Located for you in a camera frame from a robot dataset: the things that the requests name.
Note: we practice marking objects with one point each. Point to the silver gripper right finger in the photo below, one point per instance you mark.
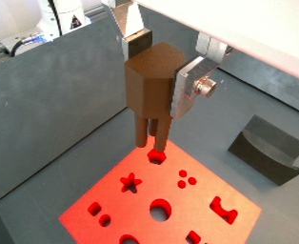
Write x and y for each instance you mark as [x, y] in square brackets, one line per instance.
[192, 75]

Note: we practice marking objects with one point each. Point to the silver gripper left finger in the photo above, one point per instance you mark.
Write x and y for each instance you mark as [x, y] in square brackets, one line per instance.
[136, 35]

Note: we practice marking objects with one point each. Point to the brown three-prong peg block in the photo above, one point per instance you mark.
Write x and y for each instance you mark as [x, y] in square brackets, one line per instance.
[150, 74]

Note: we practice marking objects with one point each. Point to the dark grey curved block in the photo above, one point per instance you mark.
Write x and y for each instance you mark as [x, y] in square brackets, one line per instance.
[269, 149]

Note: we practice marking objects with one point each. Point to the red shape-sorter board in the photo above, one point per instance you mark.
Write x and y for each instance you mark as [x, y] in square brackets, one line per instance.
[162, 199]

